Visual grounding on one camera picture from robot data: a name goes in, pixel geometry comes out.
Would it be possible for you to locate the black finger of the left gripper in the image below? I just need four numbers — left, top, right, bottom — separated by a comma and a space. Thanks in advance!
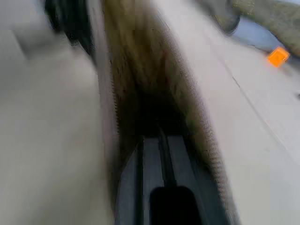
44, 0, 95, 55

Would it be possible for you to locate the orange square block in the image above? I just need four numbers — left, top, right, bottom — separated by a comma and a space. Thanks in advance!
267, 45, 291, 68

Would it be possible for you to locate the grey plaid zipper pouch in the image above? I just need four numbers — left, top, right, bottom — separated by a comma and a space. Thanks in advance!
0, 0, 300, 225

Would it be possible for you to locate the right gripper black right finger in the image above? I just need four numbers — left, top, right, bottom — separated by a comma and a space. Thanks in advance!
166, 135, 226, 225

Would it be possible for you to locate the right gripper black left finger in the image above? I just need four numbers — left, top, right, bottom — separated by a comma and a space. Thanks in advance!
114, 136, 165, 225

